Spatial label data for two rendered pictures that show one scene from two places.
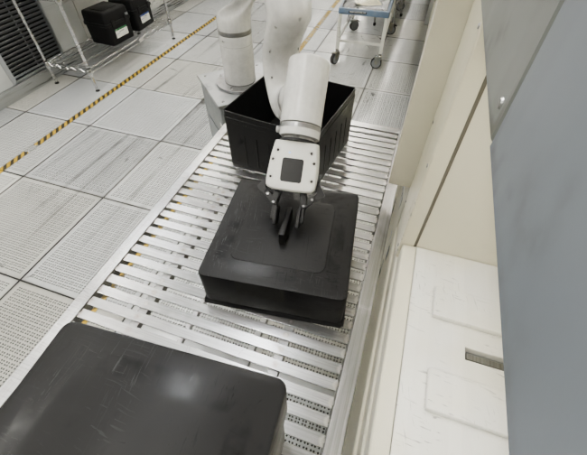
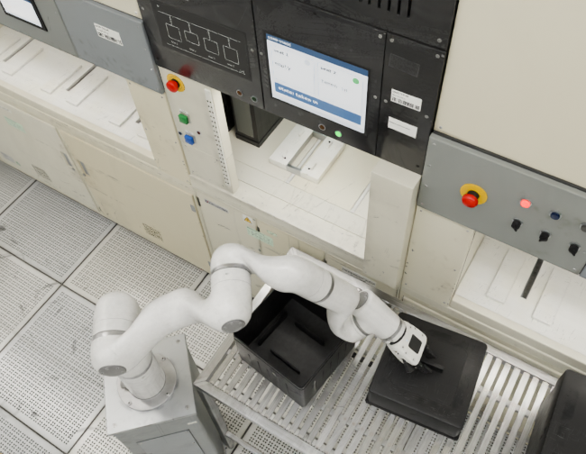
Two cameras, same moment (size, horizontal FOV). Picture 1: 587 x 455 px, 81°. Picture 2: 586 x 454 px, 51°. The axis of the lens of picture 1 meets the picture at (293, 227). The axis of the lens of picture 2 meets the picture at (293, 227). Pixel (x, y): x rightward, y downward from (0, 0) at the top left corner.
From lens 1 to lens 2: 1.60 m
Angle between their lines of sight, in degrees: 43
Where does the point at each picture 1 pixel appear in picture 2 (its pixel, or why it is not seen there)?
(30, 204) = not seen: outside the picture
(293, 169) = (415, 342)
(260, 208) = (407, 380)
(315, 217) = not seen: hidden behind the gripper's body
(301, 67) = (375, 308)
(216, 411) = (579, 395)
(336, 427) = (539, 374)
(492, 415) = (553, 300)
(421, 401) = (545, 326)
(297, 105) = (392, 322)
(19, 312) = not seen: outside the picture
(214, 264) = (455, 417)
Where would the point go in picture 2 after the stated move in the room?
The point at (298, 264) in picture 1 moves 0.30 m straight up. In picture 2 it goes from (460, 364) to (480, 321)
